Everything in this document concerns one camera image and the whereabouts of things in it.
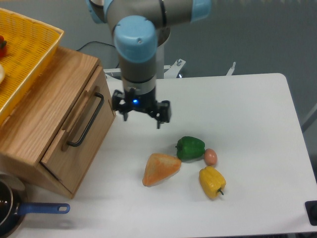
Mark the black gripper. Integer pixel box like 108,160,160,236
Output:
112,88,171,129

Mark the wooden top drawer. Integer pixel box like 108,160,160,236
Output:
41,66,115,197

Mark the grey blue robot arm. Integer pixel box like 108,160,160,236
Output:
86,0,211,126

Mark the wooden drawer cabinet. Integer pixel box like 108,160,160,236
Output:
0,47,103,198

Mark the orange bread slice toy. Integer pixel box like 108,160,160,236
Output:
142,153,182,186

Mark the green bell pepper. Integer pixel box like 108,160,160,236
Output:
175,136,205,161

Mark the brown egg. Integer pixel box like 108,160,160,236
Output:
204,148,218,166

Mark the yellow bell pepper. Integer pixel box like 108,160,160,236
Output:
199,166,226,199

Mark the yellow plastic basket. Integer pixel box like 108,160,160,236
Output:
0,8,64,122

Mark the white vegetable toy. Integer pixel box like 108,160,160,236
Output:
0,65,5,83

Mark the red tomato toy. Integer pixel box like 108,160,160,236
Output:
0,35,7,58

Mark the black table corner device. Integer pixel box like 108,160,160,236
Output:
305,200,317,226

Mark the black floor cable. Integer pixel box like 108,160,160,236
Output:
76,41,121,69

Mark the blue handled saucepan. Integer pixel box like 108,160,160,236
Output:
0,174,70,238

